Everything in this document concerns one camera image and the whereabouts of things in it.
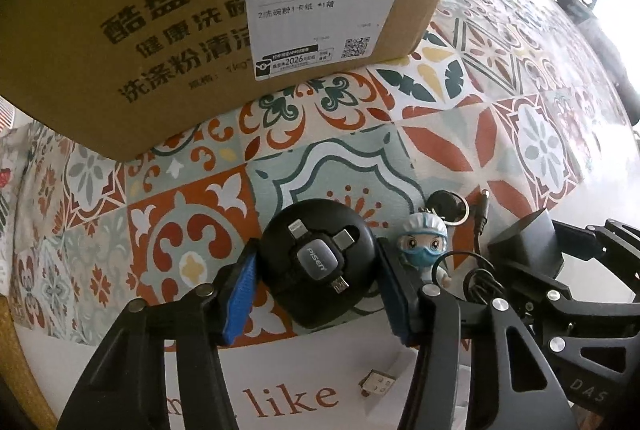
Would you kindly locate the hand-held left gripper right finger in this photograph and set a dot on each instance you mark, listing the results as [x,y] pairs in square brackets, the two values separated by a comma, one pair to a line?
[395,295]

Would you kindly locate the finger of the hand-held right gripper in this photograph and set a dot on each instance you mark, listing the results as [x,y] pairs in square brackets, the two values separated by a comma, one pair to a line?
[615,242]
[575,310]

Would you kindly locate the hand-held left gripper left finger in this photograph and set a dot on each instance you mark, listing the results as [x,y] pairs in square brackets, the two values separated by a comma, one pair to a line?
[240,290]

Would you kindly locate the black power adapter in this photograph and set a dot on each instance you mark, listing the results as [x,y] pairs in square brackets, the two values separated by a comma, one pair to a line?
[530,240]

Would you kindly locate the brown cardboard box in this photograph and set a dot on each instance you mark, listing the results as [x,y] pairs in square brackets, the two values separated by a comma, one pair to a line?
[150,35]

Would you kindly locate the small plug adapter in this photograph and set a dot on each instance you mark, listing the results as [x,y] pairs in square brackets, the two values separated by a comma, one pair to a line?
[377,384]

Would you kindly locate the patterned table runner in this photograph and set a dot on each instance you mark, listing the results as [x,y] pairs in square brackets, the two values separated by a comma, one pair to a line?
[450,120]

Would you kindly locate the yellow woven box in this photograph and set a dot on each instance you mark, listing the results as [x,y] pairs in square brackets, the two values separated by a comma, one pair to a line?
[9,325]

